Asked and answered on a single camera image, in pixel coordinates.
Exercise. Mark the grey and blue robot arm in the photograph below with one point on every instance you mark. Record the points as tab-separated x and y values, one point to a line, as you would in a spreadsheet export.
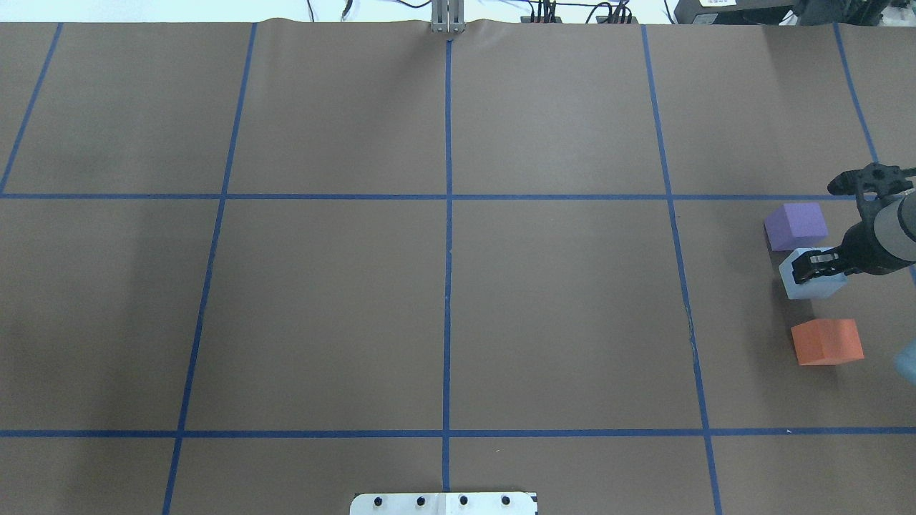
883	242

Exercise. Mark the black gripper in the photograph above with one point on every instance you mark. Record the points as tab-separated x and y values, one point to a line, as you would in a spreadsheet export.
862	252

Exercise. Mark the grey aluminium camera post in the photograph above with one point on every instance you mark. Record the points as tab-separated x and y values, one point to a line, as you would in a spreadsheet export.
448	16

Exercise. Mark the black device on back edge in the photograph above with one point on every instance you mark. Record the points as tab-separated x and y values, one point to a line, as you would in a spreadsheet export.
802	13

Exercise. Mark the black cable connectors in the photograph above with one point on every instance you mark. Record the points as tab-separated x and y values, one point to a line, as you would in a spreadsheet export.
578	12

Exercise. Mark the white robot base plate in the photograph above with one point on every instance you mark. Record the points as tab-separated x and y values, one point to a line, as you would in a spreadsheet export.
485	502

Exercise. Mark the light blue foam block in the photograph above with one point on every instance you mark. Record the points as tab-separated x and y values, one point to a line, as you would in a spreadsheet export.
814	289

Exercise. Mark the brown paper table cover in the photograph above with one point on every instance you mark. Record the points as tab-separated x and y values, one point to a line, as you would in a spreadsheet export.
261	268

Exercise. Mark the purple foam block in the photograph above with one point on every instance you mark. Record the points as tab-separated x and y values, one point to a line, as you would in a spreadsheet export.
795	225

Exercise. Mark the orange foam block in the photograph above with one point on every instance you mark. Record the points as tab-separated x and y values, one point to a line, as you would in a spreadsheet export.
827	342

